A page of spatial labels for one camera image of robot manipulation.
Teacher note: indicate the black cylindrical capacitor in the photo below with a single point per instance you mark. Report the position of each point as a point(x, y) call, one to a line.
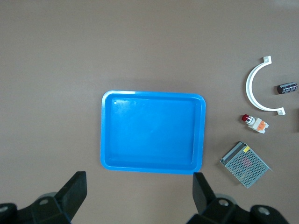
point(287, 88)

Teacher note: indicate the blue plastic tray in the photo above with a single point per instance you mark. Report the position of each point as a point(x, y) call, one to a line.
point(151, 133)

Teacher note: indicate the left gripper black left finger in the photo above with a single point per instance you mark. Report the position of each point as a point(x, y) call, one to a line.
point(72, 191)

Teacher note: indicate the red push button switch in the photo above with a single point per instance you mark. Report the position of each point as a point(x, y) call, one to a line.
point(259, 124)

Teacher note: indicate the perforated metal power supply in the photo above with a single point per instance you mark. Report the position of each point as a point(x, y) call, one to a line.
point(245, 165)

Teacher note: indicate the white half-round pipe clamp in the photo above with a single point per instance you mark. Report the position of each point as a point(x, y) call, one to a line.
point(248, 86)

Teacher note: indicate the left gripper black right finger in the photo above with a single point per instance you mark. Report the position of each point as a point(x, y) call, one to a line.
point(204, 196)

